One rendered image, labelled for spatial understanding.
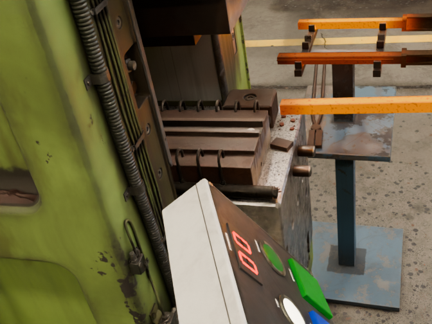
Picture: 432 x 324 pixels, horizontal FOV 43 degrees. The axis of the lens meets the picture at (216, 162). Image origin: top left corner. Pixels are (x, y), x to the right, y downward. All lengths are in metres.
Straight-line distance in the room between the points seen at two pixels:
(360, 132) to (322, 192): 0.87
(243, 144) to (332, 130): 0.62
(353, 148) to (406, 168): 1.05
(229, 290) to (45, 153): 0.36
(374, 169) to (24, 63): 2.13
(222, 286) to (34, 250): 0.46
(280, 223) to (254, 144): 0.17
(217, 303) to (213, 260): 0.06
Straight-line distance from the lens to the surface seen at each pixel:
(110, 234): 0.88
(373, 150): 1.65
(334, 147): 1.66
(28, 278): 1.17
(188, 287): 0.65
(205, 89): 1.46
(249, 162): 1.13
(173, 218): 0.74
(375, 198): 2.52
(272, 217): 1.14
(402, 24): 1.75
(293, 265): 0.83
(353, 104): 1.13
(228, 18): 0.96
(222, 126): 1.24
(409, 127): 2.97
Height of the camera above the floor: 1.65
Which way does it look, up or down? 36 degrees down
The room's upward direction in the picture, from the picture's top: 11 degrees counter-clockwise
